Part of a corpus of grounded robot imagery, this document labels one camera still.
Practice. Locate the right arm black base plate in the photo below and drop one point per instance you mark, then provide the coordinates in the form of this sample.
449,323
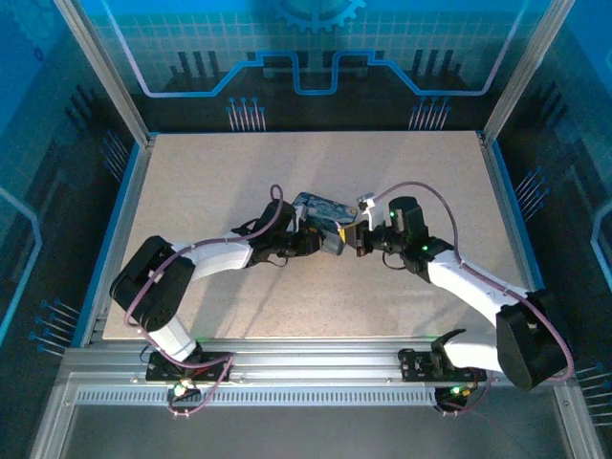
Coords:
416,365

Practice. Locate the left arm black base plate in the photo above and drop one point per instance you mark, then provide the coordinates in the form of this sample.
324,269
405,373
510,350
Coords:
217,365

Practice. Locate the starry night printed box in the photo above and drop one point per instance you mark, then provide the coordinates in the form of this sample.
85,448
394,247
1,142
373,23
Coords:
322,212

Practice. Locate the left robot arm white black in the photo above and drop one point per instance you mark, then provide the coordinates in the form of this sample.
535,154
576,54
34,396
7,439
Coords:
153,287

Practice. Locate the base connector with light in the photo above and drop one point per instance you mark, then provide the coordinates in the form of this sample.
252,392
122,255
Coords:
454,392
181,387

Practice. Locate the right base connector with light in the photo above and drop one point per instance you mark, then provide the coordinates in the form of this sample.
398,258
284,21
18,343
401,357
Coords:
454,392

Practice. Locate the aluminium frame post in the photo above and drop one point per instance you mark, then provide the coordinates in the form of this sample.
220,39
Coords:
526,72
102,72

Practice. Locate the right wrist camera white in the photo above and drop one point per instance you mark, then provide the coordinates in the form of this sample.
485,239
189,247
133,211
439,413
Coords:
370,210

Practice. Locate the aluminium side frame rail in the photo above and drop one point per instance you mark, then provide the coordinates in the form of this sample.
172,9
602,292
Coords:
509,210
122,229

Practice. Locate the left base connector with light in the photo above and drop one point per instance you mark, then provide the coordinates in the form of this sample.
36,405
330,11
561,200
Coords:
181,387

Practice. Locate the aluminium front frame rail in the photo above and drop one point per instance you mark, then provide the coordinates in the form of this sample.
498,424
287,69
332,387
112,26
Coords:
315,358

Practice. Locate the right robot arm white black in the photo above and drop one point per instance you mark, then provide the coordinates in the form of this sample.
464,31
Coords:
526,349

